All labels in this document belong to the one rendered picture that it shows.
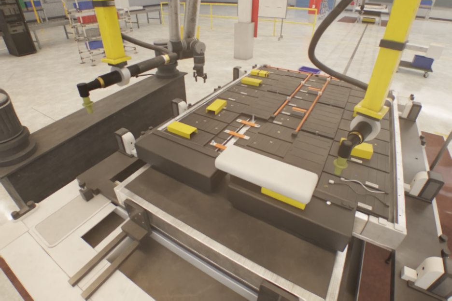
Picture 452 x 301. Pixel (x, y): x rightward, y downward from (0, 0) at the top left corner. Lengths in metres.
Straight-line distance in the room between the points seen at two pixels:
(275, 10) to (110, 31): 8.52
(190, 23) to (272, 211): 1.95
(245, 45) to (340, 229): 5.82
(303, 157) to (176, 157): 0.60
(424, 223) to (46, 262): 1.57
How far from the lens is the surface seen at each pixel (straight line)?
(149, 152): 1.08
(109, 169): 1.41
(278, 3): 9.24
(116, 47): 0.97
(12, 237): 1.38
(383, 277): 2.19
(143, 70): 1.06
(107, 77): 0.97
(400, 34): 0.74
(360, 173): 1.21
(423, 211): 1.39
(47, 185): 1.84
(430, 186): 1.40
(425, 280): 1.07
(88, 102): 0.95
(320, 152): 1.25
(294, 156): 1.18
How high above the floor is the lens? 1.72
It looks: 33 degrees down
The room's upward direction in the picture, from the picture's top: straight up
